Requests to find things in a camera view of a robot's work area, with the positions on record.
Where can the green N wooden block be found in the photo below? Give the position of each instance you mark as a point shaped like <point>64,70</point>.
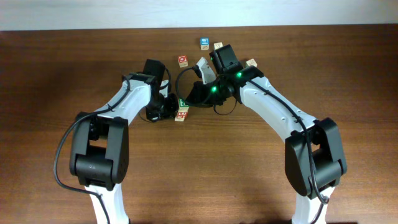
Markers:
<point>183,107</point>

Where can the blue top wooden block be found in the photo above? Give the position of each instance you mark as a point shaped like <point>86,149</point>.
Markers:
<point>204,43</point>

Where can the red sided picture block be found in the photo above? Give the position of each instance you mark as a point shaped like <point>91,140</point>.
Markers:
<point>181,115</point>

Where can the plain J wooden block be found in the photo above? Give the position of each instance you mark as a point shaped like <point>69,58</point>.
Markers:
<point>217,45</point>

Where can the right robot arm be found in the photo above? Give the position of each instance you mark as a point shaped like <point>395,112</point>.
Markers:
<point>314,156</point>

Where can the red O wooden block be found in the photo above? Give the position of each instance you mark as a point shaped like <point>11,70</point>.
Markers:
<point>182,61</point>

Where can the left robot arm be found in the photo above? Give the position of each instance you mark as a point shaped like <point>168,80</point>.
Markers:
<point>99,155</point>

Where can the green side wooden block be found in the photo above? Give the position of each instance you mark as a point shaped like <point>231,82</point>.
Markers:
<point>250,62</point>

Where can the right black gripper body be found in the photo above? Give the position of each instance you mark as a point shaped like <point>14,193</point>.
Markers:
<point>209,94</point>

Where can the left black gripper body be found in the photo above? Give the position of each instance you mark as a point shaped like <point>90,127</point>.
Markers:
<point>161,107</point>

